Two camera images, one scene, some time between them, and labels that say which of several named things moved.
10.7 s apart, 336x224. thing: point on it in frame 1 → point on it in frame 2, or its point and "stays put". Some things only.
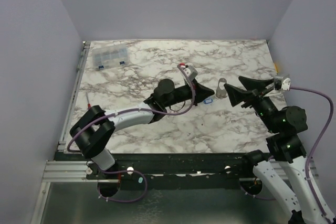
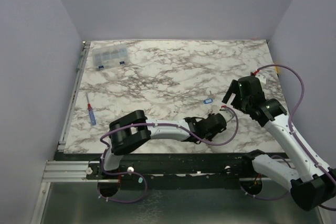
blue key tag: [208, 101] stays put
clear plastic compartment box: [109, 55] stays put
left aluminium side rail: [85, 46] stays put
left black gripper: [201, 93] → [209, 138]
